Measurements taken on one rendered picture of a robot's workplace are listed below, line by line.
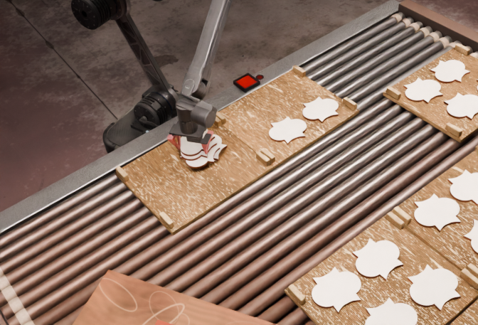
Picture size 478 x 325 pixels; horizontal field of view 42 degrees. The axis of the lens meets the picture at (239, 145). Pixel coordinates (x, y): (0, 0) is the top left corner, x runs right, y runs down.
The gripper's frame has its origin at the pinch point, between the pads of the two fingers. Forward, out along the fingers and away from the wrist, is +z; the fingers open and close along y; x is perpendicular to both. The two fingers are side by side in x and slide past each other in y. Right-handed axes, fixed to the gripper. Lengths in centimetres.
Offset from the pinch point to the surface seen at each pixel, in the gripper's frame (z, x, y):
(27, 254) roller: 8, -48, -38
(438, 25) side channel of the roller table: 4, 96, 73
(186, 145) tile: 0.4, 1.6, -3.1
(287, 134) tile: 4.4, 18.6, 27.8
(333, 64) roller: 7, 65, 35
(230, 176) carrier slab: 5.7, -4.0, 14.1
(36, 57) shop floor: 96, 156, -187
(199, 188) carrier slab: 5.7, -11.4, 5.8
